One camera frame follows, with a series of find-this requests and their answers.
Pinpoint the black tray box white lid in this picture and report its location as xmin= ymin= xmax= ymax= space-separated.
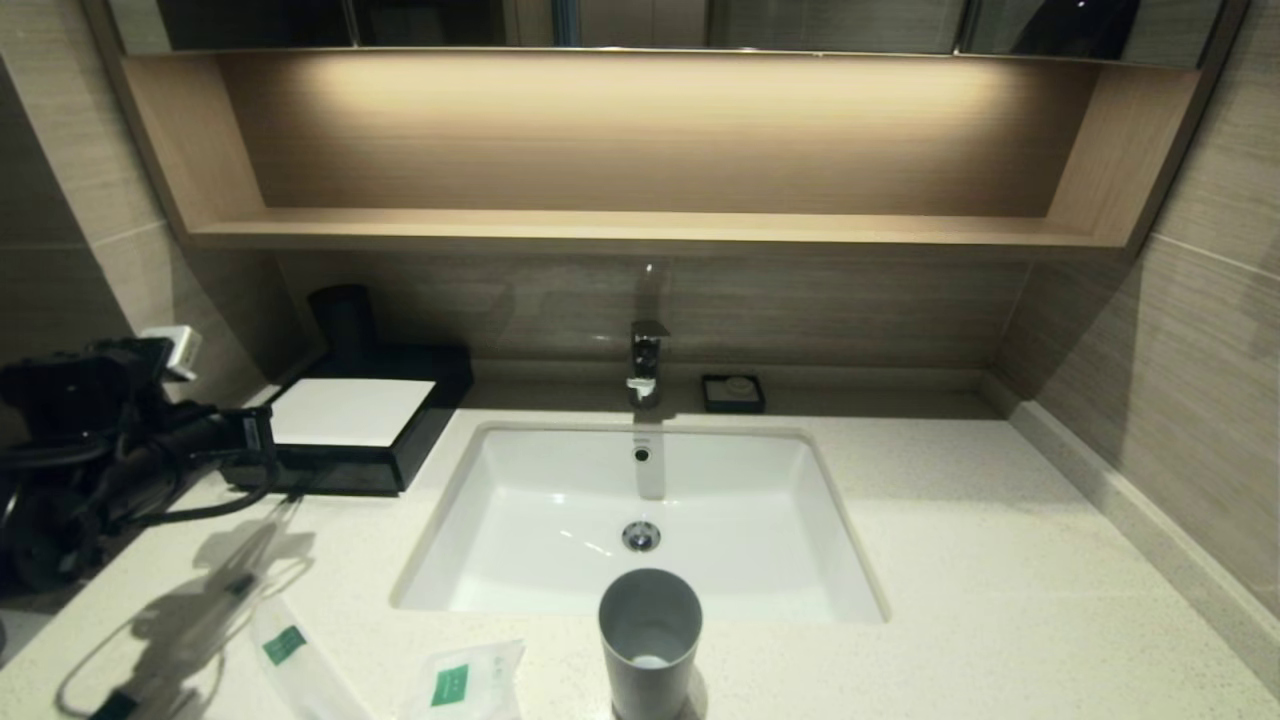
xmin=222 ymin=345 xmax=474 ymax=496

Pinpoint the white ceramic sink basin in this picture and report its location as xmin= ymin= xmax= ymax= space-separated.
xmin=390 ymin=420 xmax=889 ymax=626

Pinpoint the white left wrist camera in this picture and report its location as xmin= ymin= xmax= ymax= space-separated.
xmin=140 ymin=325 xmax=203 ymax=382

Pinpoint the square white sachet green label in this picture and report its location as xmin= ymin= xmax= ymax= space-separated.
xmin=400 ymin=640 xmax=526 ymax=720

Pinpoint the mirror cabinet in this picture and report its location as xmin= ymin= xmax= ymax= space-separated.
xmin=105 ymin=0 xmax=1226 ymax=66

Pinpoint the wooden wall shelf niche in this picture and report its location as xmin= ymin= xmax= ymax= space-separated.
xmin=85 ymin=50 xmax=1251 ymax=261

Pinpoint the grey tumbler cup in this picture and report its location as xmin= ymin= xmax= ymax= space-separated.
xmin=598 ymin=568 xmax=704 ymax=720

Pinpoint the chrome sink faucet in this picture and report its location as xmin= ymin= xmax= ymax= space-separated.
xmin=626 ymin=320 xmax=671 ymax=409

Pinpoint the black box drawer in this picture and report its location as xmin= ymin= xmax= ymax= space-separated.
xmin=280 ymin=447 xmax=401 ymax=496

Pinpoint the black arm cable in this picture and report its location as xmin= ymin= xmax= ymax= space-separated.
xmin=120 ymin=470 xmax=293 ymax=533

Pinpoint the black soap dish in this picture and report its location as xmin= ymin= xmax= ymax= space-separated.
xmin=700 ymin=373 xmax=767 ymax=414

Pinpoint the white toothbrush packet green label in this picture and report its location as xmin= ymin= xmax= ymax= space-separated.
xmin=250 ymin=597 xmax=371 ymax=720
xmin=85 ymin=572 xmax=276 ymax=720

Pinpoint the black cylindrical cup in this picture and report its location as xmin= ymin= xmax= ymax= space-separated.
xmin=308 ymin=284 xmax=379 ymax=366

